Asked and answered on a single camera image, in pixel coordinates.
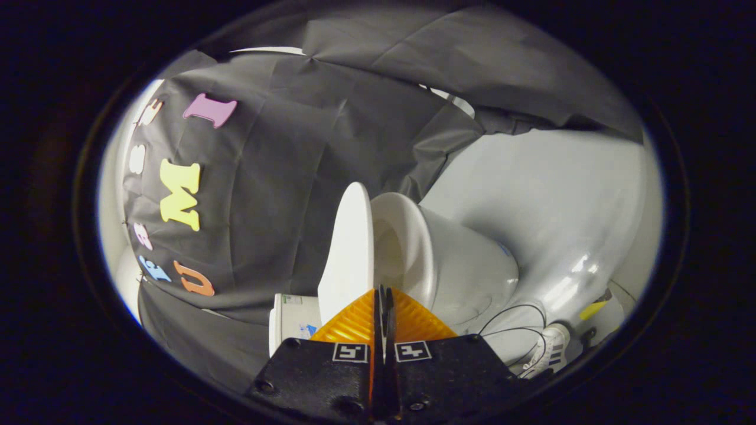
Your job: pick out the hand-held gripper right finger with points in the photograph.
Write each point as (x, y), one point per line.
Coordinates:
(449, 375)

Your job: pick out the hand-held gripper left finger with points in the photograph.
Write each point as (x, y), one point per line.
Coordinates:
(313, 378)

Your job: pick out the white toilet lid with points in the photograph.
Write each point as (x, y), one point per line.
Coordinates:
(348, 248)

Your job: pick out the white toilet tank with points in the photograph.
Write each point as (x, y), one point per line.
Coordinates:
(289, 323)

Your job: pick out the white toilet bowl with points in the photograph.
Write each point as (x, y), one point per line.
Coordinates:
(466, 277)

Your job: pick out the white striped shoe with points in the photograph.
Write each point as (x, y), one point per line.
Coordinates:
(549, 351)

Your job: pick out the small yellow object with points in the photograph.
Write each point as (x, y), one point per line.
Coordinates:
(593, 309)

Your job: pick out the black backdrop cloth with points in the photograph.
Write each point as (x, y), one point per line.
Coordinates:
(283, 177)

